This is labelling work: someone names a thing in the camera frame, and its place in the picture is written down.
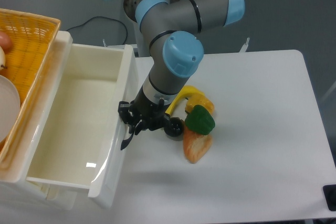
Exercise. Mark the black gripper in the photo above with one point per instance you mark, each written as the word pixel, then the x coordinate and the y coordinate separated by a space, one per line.
pixel 142 114

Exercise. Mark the black top drawer handle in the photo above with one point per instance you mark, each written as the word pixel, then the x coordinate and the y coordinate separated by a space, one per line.
pixel 126 142

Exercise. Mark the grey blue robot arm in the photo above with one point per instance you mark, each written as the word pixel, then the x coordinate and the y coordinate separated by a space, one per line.
pixel 169 31

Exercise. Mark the white drawer cabinet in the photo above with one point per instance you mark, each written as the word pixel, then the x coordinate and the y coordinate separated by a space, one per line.
pixel 20 146

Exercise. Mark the black toy plum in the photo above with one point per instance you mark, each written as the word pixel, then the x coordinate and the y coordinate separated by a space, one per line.
pixel 174 127

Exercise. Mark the orange toy pepper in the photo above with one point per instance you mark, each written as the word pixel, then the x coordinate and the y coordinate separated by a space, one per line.
pixel 199 99

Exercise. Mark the yellow toy banana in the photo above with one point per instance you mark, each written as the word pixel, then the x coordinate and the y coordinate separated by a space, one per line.
pixel 186 92

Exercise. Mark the green toy pepper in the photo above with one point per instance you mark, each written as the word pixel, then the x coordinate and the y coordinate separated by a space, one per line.
pixel 199 120

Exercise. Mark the orange toy strawberry slice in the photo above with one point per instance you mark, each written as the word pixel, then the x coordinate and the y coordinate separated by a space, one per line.
pixel 195 145

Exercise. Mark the white plate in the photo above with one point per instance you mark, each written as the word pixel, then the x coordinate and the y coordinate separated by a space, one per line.
pixel 10 106

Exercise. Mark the yellow woven basket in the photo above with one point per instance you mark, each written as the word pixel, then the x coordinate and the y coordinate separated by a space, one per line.
pixel 32 36

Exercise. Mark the red toy apple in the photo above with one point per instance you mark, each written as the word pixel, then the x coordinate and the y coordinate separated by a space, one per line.
pixel 5 41

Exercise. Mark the black corner device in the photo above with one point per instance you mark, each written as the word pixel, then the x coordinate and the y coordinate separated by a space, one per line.
pixel 330 194

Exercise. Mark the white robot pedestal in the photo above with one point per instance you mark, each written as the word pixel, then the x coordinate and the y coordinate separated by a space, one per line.
pixel 129 8

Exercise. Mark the white table frame bracket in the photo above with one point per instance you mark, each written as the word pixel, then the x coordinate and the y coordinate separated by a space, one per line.
pixel 245 46

